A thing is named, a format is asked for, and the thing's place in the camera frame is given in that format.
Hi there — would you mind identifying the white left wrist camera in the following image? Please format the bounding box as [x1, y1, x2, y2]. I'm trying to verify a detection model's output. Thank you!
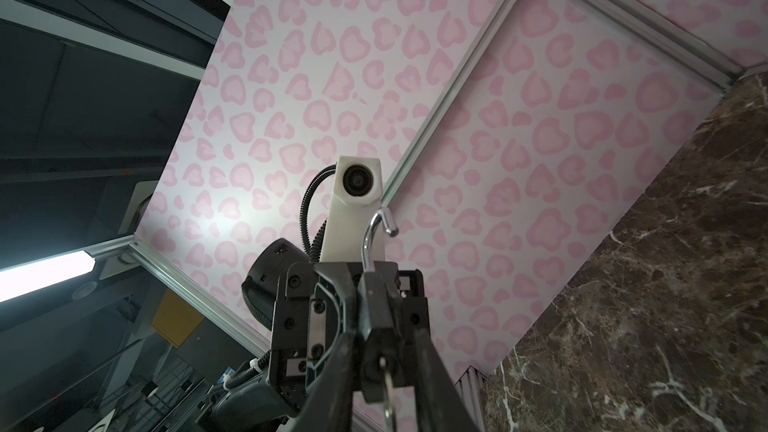
[320, 156, 384, 263]

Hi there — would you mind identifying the aluminium corner frame post left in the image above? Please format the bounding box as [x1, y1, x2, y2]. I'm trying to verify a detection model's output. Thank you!
[580, 0, 747, 91]

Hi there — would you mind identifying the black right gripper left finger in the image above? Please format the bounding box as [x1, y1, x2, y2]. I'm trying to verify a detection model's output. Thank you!
[292, 332, 357, 432]

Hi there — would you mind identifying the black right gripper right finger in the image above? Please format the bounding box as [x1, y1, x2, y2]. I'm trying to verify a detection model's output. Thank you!
[407, 329, 478, 432]

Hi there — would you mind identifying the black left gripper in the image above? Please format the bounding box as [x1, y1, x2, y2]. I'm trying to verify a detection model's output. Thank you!
[267, 262, 429, 404]

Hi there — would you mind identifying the aluminium diagonal frame bar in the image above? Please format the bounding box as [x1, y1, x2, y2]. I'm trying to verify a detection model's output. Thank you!
[382, 0, 518, 207]

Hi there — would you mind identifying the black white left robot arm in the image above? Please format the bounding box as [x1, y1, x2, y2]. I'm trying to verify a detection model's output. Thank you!
[197, 239, 429, 431]

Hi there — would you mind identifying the yellow sign outside enclosure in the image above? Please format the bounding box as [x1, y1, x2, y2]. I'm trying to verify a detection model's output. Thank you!
[152, 289, 204, 348]

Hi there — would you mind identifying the fluorescent ceiling light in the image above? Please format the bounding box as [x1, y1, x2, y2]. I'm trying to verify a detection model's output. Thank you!
[0, 250, 96, 302]

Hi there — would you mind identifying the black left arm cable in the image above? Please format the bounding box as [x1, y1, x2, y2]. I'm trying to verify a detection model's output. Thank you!
[298, 164, 338, 263]

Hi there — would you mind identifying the small black padlock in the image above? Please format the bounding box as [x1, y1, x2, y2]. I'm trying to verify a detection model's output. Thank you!
[358, 207, 398, 431]

